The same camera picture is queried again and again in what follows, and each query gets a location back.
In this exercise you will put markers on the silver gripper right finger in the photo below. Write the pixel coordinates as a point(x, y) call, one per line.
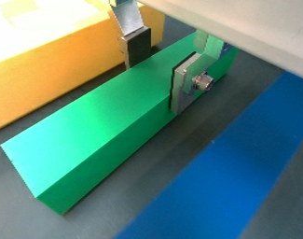
point(189, 77)

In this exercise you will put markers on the yellow slotted board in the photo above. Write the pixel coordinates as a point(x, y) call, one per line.
point(57, 43)

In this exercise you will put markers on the blue block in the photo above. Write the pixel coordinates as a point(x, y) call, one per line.
point(212, 198)

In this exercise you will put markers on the green rectangular block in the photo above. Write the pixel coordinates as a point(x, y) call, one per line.
point(65, 153)

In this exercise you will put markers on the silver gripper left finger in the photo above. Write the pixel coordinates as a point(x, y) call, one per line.
point(135, 34)

